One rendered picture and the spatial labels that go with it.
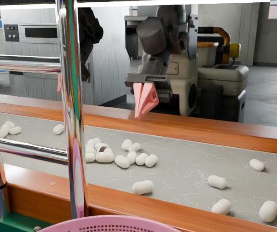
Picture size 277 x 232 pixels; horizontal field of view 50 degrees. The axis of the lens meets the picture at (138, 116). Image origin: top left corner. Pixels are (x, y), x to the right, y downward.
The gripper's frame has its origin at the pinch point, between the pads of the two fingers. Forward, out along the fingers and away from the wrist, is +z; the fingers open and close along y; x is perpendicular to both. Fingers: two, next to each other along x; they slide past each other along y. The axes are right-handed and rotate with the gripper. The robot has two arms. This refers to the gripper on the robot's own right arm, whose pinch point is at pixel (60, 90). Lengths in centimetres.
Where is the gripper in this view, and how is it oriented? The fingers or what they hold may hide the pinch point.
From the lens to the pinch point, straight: 90.3
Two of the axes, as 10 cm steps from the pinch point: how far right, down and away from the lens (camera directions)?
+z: -2.9, 8.3, -4.7
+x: 2.7, 5.5, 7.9
